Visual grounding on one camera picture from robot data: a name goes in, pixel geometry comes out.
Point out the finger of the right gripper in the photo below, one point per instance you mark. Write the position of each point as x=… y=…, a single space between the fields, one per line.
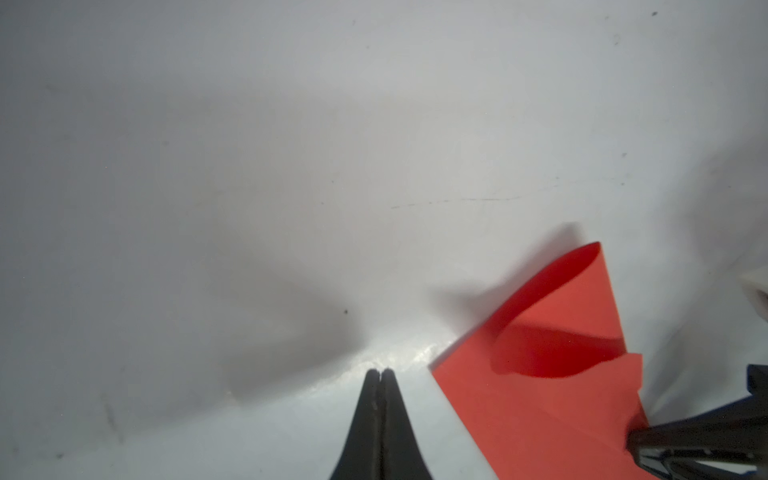
x=729 y=442

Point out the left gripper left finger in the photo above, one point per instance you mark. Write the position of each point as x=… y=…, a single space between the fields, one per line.
x=361 y=455

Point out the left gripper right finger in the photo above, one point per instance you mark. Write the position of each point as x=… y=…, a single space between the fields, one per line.
x=400 y=456

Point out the red square paper sheet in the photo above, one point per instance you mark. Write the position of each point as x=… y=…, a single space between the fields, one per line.
x=546 y=387

